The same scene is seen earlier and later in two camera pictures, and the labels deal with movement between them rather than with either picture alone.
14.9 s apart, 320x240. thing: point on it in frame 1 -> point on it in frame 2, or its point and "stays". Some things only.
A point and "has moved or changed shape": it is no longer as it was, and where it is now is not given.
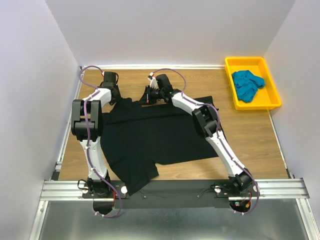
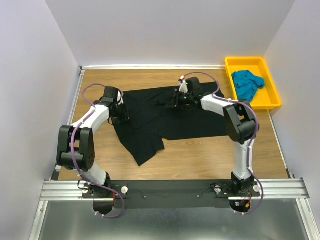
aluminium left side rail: [67, 134] stays
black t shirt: [137, 138] has moved or changed shape
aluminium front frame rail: [60, 190] stays
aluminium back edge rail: [128, 67] stays
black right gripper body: [151, 95] -> [182, 99]
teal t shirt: [247, 84] stays
